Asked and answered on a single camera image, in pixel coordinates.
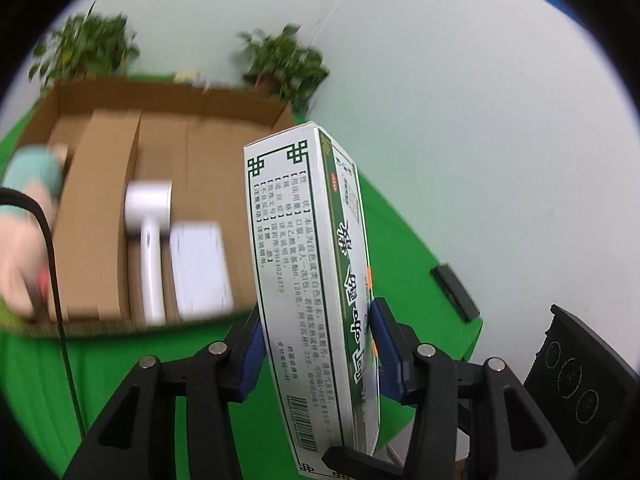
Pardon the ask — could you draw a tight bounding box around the green and white medicine box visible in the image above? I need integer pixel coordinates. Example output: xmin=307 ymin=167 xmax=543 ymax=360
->
xmin=243 ymin=121 xmax=382 ymax=480

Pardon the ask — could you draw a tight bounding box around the green potted plant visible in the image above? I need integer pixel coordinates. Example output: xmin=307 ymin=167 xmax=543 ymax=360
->
xmin=237 ymin=24 xmax=331 ymax=116
xmin=29 ymin=2 xmax=141 ymax=96

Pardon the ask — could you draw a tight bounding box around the long brown cardboard box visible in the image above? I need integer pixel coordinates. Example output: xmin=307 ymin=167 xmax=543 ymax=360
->
xmin=47 ymin=109 xmax=143 ymax=323

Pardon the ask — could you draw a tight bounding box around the large cardboard box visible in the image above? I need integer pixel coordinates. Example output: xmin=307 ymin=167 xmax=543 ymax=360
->
xmin=0 ymin=77 xmax=296 ymax=338

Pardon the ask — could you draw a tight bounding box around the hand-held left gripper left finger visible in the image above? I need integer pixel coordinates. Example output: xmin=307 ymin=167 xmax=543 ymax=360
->
xmin=65 ymin=305 xmax=263 ymax=480

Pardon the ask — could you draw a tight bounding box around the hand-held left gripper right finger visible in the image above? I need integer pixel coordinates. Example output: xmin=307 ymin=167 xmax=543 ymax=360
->
xmin=322 ymin=297 xmax=581 ymax=480

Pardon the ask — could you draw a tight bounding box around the black panel with round holes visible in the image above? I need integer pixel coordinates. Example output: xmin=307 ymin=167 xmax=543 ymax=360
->
xmin=522 ymin=304 xmax=640 ymax=480

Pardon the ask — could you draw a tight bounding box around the black cable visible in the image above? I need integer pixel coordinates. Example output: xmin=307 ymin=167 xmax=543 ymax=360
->
xmin=0 ymin=187 xmax=93 ymax=436

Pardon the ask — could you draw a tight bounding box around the green tablecloth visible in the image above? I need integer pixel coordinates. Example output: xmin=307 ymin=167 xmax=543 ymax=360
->
xmin=0 ymin=72 xmax=485 ymax=480

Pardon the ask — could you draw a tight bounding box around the white hair dryer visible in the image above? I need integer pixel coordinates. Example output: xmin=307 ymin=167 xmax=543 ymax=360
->
xmin=123 ymin=180 xmax=174 ymax=326

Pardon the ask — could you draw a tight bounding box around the pink and teal plush toy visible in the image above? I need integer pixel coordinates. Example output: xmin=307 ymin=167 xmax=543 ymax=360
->
xmin=0 ymin=145 xmax=68 ymax=333

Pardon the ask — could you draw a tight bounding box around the small black device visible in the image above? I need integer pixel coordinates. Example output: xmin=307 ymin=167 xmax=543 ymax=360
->
xmin=431 ymin=264 xmax=481 ymax=322

